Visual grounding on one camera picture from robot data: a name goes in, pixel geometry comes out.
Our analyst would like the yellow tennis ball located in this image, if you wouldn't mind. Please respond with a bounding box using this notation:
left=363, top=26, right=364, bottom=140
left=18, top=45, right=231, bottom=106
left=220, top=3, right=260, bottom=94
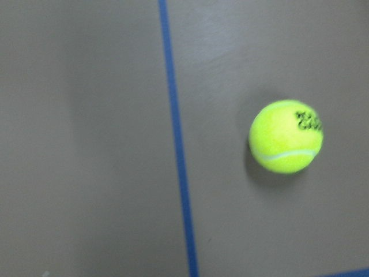
left=248, top=99, right=323, bottom=174

